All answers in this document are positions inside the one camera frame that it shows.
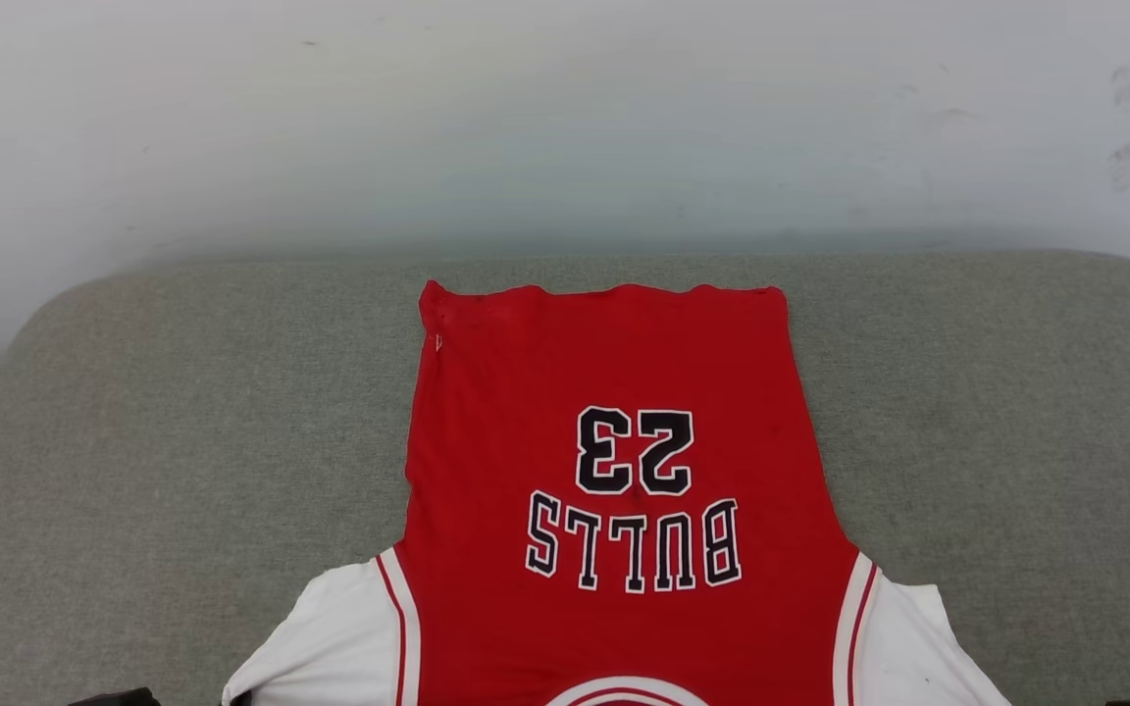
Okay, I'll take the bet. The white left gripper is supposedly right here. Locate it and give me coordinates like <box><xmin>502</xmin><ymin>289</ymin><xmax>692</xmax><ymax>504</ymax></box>
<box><xmin>70</xmin><ymin>688</ymin><xmax>162</xmax><ymax>706</ymax></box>

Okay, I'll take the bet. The red and white basketball jersey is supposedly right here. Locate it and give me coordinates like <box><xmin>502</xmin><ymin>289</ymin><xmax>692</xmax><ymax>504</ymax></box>
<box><xmin>222</xmin><ymin>279</ymin><xmax>1012</xmax><ymax>706</ymax></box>

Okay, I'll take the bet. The grey fabric sofa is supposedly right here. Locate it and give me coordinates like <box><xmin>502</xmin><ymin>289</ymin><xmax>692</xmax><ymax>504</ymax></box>
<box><xmin>0</xmin><ymin>250</ymin><xmax>1130</xmax><ymax>706</ymax></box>

